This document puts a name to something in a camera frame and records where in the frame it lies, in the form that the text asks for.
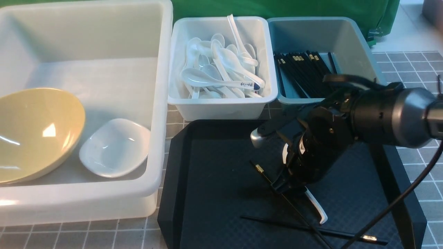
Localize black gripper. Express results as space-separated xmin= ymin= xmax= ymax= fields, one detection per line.
xmin=250 ymin=88 xmax=356 ymax=196

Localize black chopstick crossing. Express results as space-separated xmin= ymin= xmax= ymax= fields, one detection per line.
xmin=249 ymin=160 xmax=334 ymax=249

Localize white soup spoon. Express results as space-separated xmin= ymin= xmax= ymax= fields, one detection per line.
xmin=282 ymin=144 xmax=328 ymax=225

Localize small white square dish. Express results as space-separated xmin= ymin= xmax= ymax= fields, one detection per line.
xmin=79 ymin=118 xmax=151 ymax=178

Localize yellow noodle bowl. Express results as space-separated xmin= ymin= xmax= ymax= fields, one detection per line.
xmin=0 ymin=88 xmax=86 ymax=184

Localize black chopstick gold band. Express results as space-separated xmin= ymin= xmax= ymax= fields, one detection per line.
xmin=239 ymin=215 xmax=388 ymax=246

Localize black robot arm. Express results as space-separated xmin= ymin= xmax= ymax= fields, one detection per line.
xmin=251 ymin=82 xmax=442 ymax=194

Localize black serving tray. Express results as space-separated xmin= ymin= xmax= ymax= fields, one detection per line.
xmin=158 ymin=120 xmax=410 ymax=249

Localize small white plastic bin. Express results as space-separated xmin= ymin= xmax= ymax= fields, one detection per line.
xmin=168 ymin=16 xmax=278 ymax=121

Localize upright white spoon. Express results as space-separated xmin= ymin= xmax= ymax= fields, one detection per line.
xmin=227 ymin=14 xmax=259 ymax=67

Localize teal plastic bin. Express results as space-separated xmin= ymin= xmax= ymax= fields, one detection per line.
xmin=268 ymin=17 xmax=387 ymax=109

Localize black chopstick in bin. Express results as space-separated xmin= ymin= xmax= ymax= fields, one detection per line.
xmin=328 ymin=52 xmax=337 ymax=74

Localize white spoon in bin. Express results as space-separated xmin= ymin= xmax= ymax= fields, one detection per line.
xmin=218 ymin=48 xmax=265 ymax=88

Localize white spoon with blue print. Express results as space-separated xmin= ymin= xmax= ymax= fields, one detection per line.
xmin=179 ymin=68 xmax=261 ymax=91

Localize green cloth backdrop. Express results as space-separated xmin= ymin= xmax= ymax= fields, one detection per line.
xmin=0 ymin=0 xmax=400 ymax=47

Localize large white plastic tub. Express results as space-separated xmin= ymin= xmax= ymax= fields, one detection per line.
xmin=1 ymin=0 xmax=173 ymax=227

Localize black cable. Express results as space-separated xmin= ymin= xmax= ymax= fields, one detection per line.
xmin=341 ymin=140 xmax=443 ymax=249

